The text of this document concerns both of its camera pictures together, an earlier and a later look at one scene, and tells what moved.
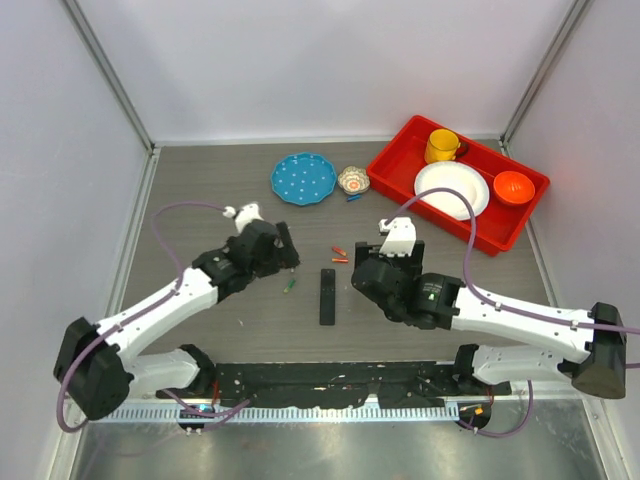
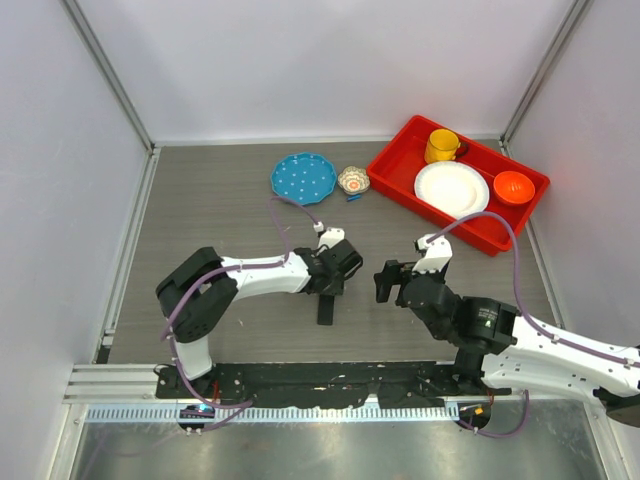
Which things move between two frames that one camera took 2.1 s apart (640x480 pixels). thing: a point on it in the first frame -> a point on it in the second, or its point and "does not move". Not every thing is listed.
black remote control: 327,297 does not move
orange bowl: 512,187 does not move
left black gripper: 285,255 -> 337,288
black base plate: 395,384 does not move
